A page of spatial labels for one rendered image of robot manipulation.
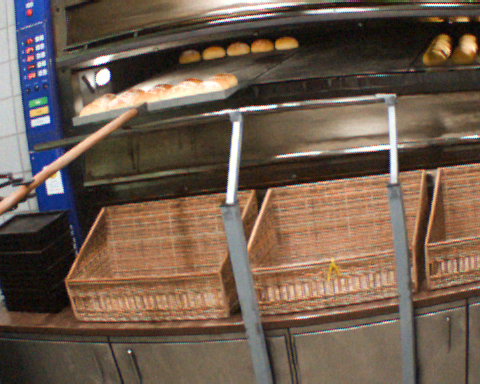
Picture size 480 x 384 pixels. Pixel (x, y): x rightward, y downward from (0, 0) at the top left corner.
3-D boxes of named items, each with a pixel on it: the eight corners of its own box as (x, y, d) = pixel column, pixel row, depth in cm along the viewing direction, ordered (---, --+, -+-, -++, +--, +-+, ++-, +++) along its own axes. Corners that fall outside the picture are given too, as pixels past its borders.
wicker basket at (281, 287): (281, 269, 420) (266, 187, 414) (436, 246, 404) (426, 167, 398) (243, 319, 375) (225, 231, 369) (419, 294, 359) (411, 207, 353)
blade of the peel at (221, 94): (225, 98, 395) (224, 89, 394) (73, 126, 411) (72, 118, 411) (255, 78, 428) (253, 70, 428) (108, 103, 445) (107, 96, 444)
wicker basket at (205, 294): (119, 281, 439) (101, 205, 433) (273, 269, 422) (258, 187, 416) (74, 323, 394) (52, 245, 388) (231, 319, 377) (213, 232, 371)
